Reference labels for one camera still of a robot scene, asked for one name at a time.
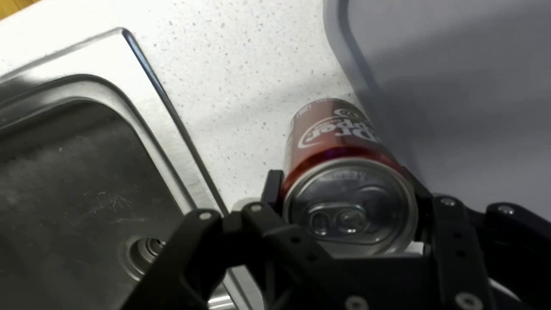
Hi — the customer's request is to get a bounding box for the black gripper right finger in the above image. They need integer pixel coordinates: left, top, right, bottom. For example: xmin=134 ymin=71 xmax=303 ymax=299
xmin=413 ymin=182 xmax=551 ymax=310

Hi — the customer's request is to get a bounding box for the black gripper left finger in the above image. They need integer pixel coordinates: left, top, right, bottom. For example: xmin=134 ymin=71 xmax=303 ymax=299
xmin=122 ymin=171 xmax=369 ymax=310

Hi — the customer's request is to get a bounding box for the red soda can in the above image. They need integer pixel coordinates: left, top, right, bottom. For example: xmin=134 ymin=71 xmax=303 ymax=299
xmin=282 ymin=99 xmax=418 ymax=259

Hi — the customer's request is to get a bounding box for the stainless steel sink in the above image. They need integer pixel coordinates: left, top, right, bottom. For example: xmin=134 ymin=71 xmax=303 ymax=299
xmin=0 ymin=28 xmax=227 ymax=310

